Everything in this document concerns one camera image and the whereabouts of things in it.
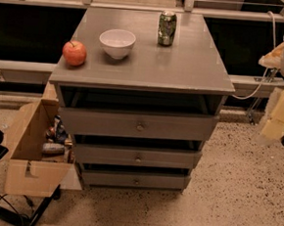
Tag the grey drawer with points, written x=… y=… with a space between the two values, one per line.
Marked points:
x=130 y=180
x=138 y=125
x=100 y=154

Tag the grey drawer cabinet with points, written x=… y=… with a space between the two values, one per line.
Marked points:
x=187 y=77

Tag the grey bottom drawer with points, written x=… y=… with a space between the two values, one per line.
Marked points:
x=130 y=180

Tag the grey top drawer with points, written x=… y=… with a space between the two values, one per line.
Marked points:
x=138 y=125

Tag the green soda can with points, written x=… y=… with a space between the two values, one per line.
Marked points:
x=167 y=27

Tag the white bowl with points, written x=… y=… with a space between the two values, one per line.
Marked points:
x=117 y=43

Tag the red apple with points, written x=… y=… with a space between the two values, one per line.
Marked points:
x=74 y=52

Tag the dark figurine in box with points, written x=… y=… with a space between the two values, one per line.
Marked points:
x=57 y=132

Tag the silver can in box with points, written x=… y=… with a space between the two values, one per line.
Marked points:
x=51 y=148

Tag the cardboard box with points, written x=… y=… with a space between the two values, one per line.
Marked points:
x=28 y=172

